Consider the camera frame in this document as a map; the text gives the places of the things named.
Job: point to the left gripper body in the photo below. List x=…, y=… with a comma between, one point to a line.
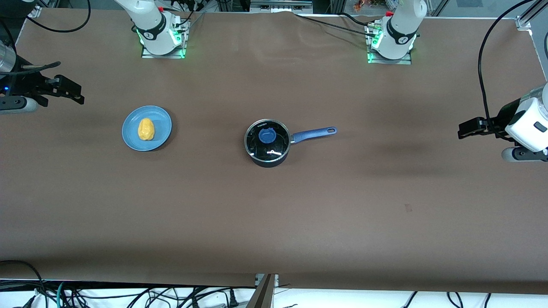
x=501, y=118

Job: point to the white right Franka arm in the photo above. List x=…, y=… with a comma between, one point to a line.
x=150, y=21

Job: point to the silver corner bracket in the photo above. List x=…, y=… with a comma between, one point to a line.
x=524, y=23

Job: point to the blue round plate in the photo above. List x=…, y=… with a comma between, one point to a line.
x=132, y=132

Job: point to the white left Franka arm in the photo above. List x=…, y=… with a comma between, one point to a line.
x=400, y=30

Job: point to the aluminium frame rail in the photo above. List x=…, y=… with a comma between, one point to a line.
x=280, y=5

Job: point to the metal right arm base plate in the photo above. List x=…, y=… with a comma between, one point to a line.
x=147, y=54

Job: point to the colourful toy pile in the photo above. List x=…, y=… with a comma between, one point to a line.
x=364, y=5

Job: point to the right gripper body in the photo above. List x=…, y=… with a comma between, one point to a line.
x=26, y=84

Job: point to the glass lid with blue knob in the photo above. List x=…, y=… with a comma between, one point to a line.
x=267, y=136

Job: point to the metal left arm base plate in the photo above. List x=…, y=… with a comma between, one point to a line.
x=404, y=62

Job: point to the yellow potato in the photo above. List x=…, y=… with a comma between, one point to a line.
x=146, y=129

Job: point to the brown table cover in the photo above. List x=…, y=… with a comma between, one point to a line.
x=299, y=214

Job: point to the black power plug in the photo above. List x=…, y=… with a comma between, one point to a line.
x=232, y=298

